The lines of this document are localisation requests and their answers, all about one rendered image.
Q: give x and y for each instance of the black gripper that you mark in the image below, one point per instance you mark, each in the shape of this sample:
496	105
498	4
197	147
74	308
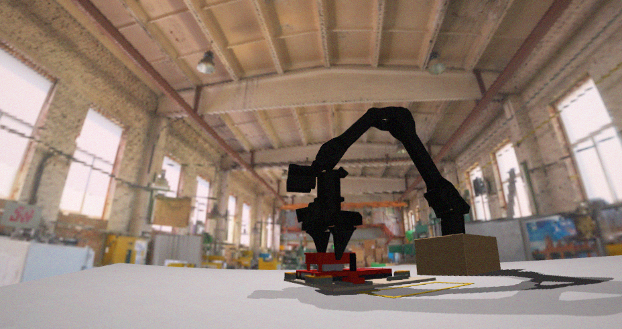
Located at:
341	224

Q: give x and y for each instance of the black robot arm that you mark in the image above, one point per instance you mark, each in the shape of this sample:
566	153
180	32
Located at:
441	195

